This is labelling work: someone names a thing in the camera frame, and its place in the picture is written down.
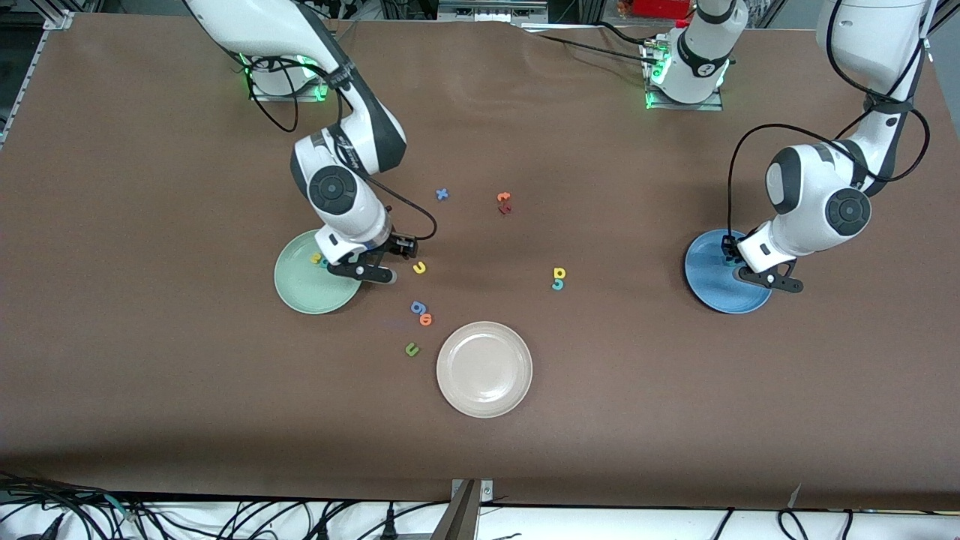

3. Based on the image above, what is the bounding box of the grey metal box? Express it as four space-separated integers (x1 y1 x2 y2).
437 0 550 23

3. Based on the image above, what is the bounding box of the beige plate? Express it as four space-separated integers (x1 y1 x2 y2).
436 321 533 419

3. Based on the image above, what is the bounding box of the red object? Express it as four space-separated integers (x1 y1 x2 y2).
632 0 695 20

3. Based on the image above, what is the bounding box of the green plate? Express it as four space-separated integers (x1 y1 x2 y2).
274 229 365 315

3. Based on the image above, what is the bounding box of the black cable on table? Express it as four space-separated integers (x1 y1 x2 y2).
525 31 652 62

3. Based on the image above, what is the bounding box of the metal corner bracket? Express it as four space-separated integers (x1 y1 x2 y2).
450 478 494 503

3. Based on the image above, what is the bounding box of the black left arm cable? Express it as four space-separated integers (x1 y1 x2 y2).
726 0 932 241

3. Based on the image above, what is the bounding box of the aluminium profile post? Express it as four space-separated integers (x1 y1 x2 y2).
431 480 481 540

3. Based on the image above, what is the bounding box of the teal cable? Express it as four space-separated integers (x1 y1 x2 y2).
103 492 143 520

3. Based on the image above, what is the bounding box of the blue plate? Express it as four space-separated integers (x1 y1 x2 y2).
684 229 775 314

